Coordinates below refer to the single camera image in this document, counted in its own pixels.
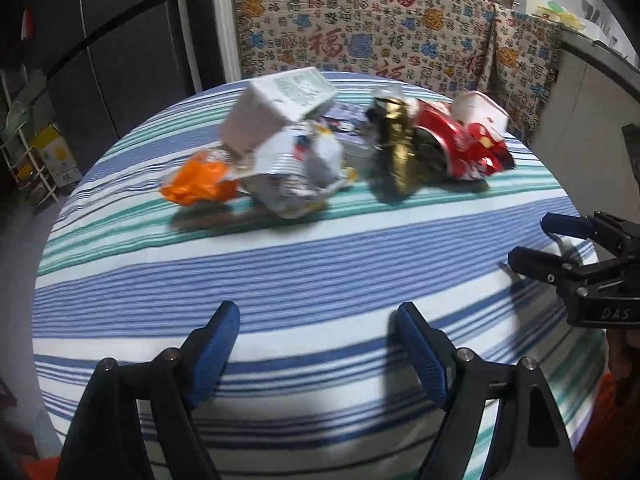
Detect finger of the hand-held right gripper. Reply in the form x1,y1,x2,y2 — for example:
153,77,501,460
541,211,640,261
507,246,608,288

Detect white drink carton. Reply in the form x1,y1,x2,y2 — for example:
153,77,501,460
220,66,338,158

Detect orange snack wrapper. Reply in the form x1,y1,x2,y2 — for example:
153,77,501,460
160,147,241,207

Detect dark refrigerator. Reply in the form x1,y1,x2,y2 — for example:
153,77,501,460
0,0,203,201

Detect gold black wrapper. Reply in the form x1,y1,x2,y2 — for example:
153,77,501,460
365,87,441,196

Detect red shiny wrapper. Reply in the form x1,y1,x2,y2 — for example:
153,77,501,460
457,122,516,181

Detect person's right hand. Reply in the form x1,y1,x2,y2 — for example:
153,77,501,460
606,329,640,408

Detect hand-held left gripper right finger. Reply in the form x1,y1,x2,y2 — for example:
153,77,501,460
395,301,576,480

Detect grey cabinet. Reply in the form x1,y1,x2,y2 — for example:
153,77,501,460
530,27,640,221

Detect yellow green containers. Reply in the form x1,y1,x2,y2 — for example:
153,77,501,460
537,2,586,31

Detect large patterned cloth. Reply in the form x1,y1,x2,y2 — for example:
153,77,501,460
230,0,501,97

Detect narrow patterned cloth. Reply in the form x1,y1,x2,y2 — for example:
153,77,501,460
487,7,563,146

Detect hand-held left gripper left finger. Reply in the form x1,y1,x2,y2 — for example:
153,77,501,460
55,301,242,480

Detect white printed wrapper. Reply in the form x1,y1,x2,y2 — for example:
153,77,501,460
239,122,357,220

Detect striped tablecloth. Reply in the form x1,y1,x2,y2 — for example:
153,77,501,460
32,72,608,480

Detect white wire rack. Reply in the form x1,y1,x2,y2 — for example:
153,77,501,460
0,67,83,206

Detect yellow cardboard box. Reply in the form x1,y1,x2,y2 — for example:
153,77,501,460
32,125,83,188

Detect small blue printed packet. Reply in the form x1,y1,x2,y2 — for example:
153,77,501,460
320,101,373,136

